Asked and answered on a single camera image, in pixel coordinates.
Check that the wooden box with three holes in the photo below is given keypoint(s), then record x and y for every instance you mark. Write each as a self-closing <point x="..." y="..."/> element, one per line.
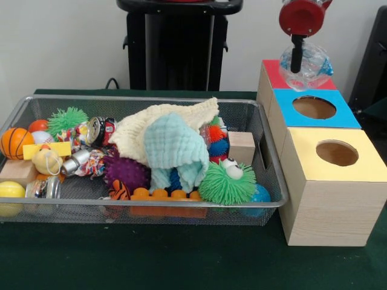
<point x="326" y="211"/>

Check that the small orange basketball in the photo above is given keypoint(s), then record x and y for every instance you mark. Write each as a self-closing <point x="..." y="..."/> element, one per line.
<point x="15" y="143"/>

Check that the shallow clear mesh bin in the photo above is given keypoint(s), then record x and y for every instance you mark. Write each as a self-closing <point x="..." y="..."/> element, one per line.
<point x="45" y="217"/>

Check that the red silver soda can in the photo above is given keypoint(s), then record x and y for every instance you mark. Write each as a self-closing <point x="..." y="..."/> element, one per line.
<point x="102" y="130"/>

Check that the dark green side table cloth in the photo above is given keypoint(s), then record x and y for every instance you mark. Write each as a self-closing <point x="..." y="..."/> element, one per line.
<point x="376" y="116"/>

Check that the purple spiky ball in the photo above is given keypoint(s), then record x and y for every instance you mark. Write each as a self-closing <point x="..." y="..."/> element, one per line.
<point x="127" y="172"/>

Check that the cream waffle cloth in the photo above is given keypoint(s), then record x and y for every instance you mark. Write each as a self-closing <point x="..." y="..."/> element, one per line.
<point x="136" y="136"/>

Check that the small green puffer ball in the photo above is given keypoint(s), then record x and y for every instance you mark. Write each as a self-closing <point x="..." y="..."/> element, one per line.
<point x="68" y="119"/>

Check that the yellow rubber duck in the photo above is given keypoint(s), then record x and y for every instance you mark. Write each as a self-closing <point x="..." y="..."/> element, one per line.
<point x="45" y="161"/>

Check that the clear plastic bottle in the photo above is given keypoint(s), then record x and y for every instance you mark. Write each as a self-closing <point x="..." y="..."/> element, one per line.
<point x="313" y="68"/>

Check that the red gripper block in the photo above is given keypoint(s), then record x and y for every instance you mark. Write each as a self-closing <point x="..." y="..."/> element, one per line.
<point x="302" y="16"/>

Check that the wooden cube block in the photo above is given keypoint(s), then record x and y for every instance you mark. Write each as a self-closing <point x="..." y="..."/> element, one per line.
<point x="240" y="146"/>

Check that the black robot stand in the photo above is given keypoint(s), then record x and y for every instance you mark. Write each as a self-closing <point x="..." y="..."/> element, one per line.
<point x="181" y="45"/>

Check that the light blue waffle cloth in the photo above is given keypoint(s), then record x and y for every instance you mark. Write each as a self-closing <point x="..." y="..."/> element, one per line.
<point x="175" y="145"/>

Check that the orange toy brick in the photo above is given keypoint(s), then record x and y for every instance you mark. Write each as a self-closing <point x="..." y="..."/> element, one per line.
<point x="163" y="196"/>

